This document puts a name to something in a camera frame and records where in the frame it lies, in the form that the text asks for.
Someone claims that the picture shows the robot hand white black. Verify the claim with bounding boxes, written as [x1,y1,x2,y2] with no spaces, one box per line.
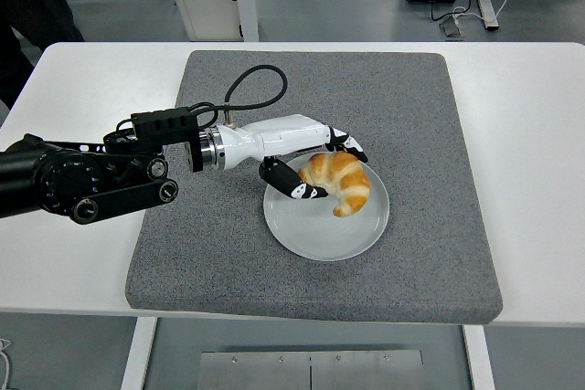
[218,113,369,202]

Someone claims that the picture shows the golden croissant bread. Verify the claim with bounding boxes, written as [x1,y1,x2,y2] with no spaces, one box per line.
[297,151,372,218]

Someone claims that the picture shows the pale grey round plate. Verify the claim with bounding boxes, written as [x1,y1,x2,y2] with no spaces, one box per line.
[263,151,391,262]

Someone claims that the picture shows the grey metal plate with screws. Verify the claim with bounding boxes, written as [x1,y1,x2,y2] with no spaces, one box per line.
[197,349,426,390]

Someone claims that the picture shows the grey speckled mat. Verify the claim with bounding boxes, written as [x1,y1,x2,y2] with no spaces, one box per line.
[124,49,505,323]

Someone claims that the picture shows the clear plastic holder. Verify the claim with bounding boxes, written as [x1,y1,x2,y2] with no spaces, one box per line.
[438,15,466,39]

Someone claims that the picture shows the white table leg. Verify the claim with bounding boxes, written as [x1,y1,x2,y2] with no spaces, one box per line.
[461,323,496,390]
[120,316,158,390]

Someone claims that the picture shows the thin white cable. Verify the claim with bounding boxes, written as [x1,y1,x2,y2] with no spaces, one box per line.
[0,337,13,390]

